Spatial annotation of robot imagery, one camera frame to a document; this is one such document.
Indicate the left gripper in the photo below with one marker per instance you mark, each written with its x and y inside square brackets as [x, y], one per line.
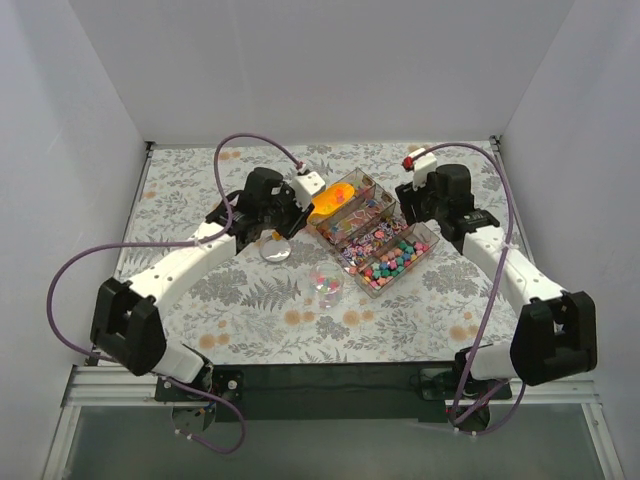
[288, 215]

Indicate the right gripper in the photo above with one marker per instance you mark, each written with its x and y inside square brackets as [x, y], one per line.
[413, 205]

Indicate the silver round jar lid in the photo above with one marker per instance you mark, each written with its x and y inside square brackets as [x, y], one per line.
[275, 251]

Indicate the yellow plastic scoop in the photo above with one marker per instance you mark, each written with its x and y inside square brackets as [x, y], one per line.
[330, 201]

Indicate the clear compartment candy box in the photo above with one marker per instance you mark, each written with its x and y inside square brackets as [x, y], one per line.
[370, 238]

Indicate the clear plastic jar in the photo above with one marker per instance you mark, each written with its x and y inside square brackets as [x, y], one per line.
[327, 284]

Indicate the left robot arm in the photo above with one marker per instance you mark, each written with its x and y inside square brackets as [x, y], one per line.
[128, 318]

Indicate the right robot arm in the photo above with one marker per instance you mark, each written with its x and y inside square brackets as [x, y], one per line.
[555, 336]

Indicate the floral patterned table mat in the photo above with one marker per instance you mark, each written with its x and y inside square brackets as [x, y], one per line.
[248, 310]

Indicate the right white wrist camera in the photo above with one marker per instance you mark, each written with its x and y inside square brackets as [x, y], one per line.
[420, 163]

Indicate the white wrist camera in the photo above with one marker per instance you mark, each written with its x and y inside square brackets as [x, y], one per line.
[306, 184]
[420, 163]

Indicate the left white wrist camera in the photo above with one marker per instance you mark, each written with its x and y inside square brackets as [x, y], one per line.
[306, 184]

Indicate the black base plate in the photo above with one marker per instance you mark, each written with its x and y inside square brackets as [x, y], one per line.
[324, 391]

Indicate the aluminium frame rail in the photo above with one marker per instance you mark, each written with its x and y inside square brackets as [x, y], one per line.
[323, 421]

